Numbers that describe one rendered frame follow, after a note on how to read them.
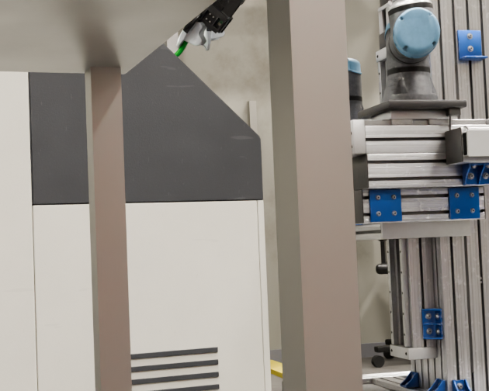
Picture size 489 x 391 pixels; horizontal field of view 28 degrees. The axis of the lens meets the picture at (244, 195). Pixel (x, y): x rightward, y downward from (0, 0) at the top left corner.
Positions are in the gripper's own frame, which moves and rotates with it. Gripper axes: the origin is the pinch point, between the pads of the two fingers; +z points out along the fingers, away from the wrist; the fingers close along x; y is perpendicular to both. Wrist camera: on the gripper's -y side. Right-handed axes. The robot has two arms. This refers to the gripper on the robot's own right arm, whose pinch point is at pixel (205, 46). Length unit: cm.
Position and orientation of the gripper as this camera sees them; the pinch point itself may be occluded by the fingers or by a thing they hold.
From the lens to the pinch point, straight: 282.4
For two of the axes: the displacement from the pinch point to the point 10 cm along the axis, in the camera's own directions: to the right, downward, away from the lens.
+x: -3.8, 0.7, 9.2
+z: 0.4, 10.0, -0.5
